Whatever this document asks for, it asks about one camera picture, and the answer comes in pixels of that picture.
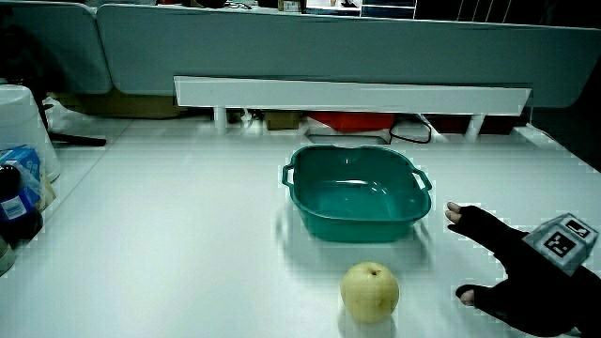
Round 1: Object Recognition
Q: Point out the person's right hand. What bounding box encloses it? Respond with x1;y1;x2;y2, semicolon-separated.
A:
444;201;601;338

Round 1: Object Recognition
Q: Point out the yellow pear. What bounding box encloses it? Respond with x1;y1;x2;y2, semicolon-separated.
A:
339;261;401;325

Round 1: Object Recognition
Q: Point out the white desk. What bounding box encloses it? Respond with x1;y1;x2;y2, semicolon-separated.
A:
0;115;601;338

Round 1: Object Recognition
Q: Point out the green plastic basin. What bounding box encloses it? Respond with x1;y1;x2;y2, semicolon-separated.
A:
281;144;433;244

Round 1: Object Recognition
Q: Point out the red flat object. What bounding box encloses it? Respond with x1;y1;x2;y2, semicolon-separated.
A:
307;111;395;133

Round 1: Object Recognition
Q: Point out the white desktop shelf riser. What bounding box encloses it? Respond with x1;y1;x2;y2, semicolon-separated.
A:
173;75;532;142

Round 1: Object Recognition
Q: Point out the small cardboard box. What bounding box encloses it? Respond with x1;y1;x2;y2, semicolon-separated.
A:
263;111;301;131

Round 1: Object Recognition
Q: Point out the wide grey partition panel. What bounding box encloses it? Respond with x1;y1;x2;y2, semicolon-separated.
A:
96;3;601;109

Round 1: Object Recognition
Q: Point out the large cardboard box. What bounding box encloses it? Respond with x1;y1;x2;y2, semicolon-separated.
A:
58;89;187;119

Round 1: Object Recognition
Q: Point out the black stand base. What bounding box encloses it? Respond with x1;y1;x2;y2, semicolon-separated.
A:
46;131;108;147

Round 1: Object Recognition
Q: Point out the blue carton box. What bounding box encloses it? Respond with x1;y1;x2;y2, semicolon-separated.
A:
0;146;43;207

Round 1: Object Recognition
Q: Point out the dark bottle with blue label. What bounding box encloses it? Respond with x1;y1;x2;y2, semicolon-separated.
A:
0;164;44;245

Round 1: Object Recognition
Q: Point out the white plastic bucket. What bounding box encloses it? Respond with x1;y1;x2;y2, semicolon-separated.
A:
0;84;62;183

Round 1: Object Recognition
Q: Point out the narrow grey partition panel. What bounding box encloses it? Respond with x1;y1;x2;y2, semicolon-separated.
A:
0;0;114;95

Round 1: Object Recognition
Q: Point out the black cable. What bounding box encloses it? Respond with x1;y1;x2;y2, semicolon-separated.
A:
388;115;433;145

